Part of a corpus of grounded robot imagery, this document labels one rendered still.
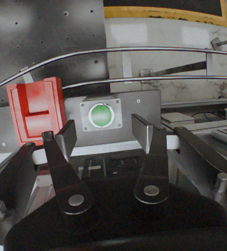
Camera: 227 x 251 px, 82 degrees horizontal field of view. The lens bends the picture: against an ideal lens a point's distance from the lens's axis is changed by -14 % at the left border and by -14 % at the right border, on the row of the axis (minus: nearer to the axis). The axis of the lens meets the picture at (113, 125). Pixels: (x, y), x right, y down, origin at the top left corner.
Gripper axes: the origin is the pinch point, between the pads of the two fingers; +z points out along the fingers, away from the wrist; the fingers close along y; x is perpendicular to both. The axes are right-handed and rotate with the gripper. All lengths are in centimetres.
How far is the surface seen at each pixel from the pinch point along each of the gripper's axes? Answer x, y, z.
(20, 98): 5.1, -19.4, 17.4
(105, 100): 3.0, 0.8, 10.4
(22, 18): 39, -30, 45
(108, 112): 0.7, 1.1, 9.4
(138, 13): 68, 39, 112
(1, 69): 19, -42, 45
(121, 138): -9.1, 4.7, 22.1
